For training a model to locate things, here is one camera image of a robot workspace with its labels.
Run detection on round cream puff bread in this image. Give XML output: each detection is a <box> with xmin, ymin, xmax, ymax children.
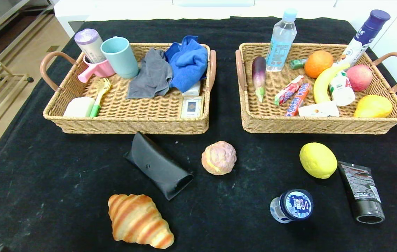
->
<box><xmin>201</xmin><ymin>141</ymin><xmax>237</xmax><ymax>176</ymax></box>

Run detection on yellow lemon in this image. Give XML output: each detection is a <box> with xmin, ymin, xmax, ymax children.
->
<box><xmin>299</xmin><ymin>142</ymin><xmax>338</xmax><ymax>179</ymax></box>

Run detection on small jar dark blue lid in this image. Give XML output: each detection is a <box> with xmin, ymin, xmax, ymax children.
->
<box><xmin>270</xmin><ymin>189</ymin><xmax>314</xmax><ymax>224</ymax></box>

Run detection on black cosmetic tube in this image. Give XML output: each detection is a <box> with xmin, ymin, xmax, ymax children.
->
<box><xmin>337</xmin><ymin>161</ymin><xmax>385</xmax><ymax>224</ymax></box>

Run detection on card box blue diamond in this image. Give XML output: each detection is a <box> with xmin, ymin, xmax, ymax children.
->
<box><xmin>180</xmin><ymin>96</ymin><xmax>204</xmax><ymax>118</ymax></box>

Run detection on plain white small box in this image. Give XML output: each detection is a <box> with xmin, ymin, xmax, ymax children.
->
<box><xmin>182</xmin><ymin>80</ymin><xmax>201</xmax><ymax>97</ymax></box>

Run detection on black leather glasses case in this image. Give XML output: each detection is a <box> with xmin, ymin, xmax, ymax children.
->
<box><xmin>124</xmin><ymin>132</ymin><xmax>194</xmax><ymax>201</ymax></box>

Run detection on blue cloth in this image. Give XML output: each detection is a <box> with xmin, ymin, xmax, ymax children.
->
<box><xmin>164</xmin><ymin>35</ymin><xmax>208</xmax><ymax>93</ymax></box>

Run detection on grey cloth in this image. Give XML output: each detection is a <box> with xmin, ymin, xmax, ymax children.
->
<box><xmin>127</xmin><ymin>48</ymin><xmax>173</xmax><ymax>99</ymax></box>

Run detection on purple eggplant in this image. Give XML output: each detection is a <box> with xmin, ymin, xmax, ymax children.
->
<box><xmin>251</xmin><ymin>56</ymin><xmax>267</xmax><ymax>103</ymax></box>

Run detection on black table cloth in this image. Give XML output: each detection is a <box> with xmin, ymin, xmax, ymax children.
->
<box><xmin>0</xmin><ymin>16</ymin><xmax>397</xmax><ymax>252</ymax></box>

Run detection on red white candy roll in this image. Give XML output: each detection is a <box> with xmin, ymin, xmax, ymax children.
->
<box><xmin>274</xmin><ymin>75</ymin><xmax>305</xmax><ymax>106</ymax></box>

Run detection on light blue plastic cup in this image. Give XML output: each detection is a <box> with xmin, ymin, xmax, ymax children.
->
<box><xmin>101</xmin><ymin>36</ymin><xmax>139</xmax><ymax>79</ymax></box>

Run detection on striped golden croissant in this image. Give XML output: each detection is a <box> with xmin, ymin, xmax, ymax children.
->
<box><xmin>108</xmin><ymin>194</ymin><xmax>175</xmax><ymax>250</ymax></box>

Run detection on small green candy pack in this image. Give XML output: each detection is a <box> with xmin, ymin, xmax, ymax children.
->
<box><xmin>289</xmin><ymin>58</ymin><xmax>307</xmax><ymax>70</ymax></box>

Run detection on clear water bottle blue label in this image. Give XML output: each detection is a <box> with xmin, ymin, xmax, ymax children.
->
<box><xmin>266</xmin><ymin>8</ymin><xmax>298</xmax><ymax>72</ymax></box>

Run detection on pale white soap bar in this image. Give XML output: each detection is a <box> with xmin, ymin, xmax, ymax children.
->
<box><xmin>63</xmin><ymin>97</ymin><xmax>95</xmax><ymax>117</ymax></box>

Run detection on yellow banana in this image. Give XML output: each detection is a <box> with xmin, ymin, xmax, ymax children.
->
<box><xmin>313</xmin><ymin>62</ymin><xmax>350</xmax><ymax>104</ymax></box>

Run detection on white background table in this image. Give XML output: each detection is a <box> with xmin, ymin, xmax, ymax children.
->
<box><xmin>54</xmin><ymin>0</ymin><xmax>397</xmax><ymax>38</ymax></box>

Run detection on orange fruit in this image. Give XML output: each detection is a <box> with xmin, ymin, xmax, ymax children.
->
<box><xmin>304</xmin><ymin>50</ymin><xmax>334</xmax><ymax>79</ymax></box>

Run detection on white tumbler lilac lid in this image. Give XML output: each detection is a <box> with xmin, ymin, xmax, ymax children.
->
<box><xmin>74</xmin><ymin>29</ymin><xmax>106</xmax><ymax>64</ymax></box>

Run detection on white yogurt drink bottle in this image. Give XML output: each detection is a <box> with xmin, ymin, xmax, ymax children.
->
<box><xmin>329</xmin><ymin>70</ymin><xmax>356</xmax><ymax>107</ymax></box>

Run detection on red apple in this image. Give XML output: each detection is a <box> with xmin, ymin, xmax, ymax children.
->
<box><xmin>346</xmin><ymin>64</ymin><xmax>374</xmax><ymax>92</ymax></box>

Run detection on yellow pear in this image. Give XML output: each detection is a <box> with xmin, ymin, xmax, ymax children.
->
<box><xmin>354</xmin><ymin>95</ymin><xmax>393</xmax><ymax>118</ymax></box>

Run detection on white bottle purple cap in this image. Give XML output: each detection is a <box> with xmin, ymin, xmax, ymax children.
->
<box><xmin>337</xmin><ymin>9</ymin><xmax>391</xmax><ymax>67</ymax></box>

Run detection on woven wicker basket brown handles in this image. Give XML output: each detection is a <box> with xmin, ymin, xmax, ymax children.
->
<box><xmin>40</xmin><ymin>43</ymin><xmax>217</xmax><ymax>135</ymax></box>
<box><xmin>235</xmin><ymin>42</ymin><xmax>397</xmax><ymax>135</ymax></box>

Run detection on yellow fork green handle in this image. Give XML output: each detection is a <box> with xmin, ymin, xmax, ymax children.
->
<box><xmin>89</xmin><ymin>78</ymin><xmax>111</xmax><ymax>118</ymax></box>

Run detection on pink cup with handle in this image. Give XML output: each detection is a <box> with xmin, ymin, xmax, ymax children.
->
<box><xmin>78</xmin><ymin>55</ymin><xmax>116</xmax><ymax>83</ymax></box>

